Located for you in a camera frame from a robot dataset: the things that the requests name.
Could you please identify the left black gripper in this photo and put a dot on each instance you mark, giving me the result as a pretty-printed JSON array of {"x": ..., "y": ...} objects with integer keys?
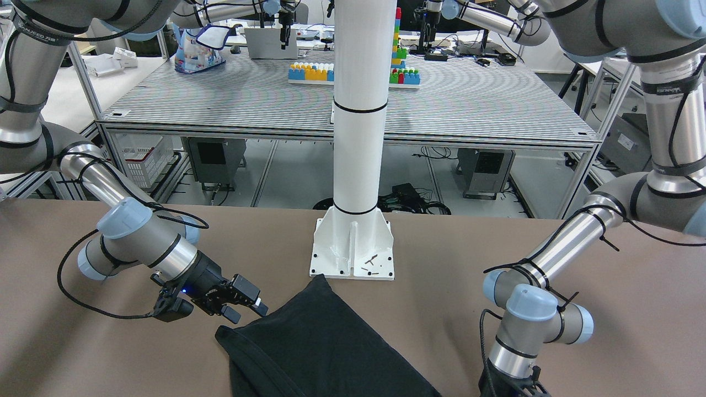
[{"x": 499, "y": 381}]

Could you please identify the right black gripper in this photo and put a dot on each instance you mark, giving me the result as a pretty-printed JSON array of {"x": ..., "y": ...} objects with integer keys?
[{"x": 205, "y": 272}]

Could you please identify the black graphic t-shirt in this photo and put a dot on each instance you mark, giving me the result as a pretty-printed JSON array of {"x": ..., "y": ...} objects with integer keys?
[{"x": 316, "y": 345}]

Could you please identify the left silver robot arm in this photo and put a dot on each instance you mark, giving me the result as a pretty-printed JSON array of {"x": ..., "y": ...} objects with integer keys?
[{"x": 665, "y": 39}]

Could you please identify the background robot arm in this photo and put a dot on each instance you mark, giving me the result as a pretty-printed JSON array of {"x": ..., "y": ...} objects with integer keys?
[{"x": 529, "y": 29}]

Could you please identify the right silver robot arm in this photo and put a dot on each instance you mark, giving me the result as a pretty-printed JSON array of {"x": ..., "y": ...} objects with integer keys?
[{"x": 136, "y": 230}]

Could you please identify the grey control box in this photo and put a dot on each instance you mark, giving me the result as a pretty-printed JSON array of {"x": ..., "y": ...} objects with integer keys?
[
  {"x": 215, "y": 160},
  {"x": 485, "y": 171}
]

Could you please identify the white plastic basket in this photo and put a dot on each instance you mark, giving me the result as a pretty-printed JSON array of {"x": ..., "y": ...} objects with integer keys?
[{"x": 144, "y": 156}]

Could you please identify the printed plastic bag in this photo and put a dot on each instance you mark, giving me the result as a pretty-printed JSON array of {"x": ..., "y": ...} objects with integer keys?
[{"x": 200, "y": 49}]

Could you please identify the white open box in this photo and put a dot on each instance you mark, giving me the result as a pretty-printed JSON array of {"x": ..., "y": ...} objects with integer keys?
[{"x": 266, "y": 44}]

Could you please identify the toy brick tower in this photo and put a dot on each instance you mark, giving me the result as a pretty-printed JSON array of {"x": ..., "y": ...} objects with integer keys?
[{"x": 401, "y": 75}]

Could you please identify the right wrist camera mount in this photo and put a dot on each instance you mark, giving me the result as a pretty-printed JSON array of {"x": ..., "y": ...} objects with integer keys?
[{"x": 169, "y": 306}]

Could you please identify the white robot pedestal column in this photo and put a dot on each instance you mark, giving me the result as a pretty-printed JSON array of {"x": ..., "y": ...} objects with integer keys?
[{"x": 353, "y": 240}]

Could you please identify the striped aluminium frame workbench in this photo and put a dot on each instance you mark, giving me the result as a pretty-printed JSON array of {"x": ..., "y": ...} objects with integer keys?
[{"x": 458, "y": 104}]

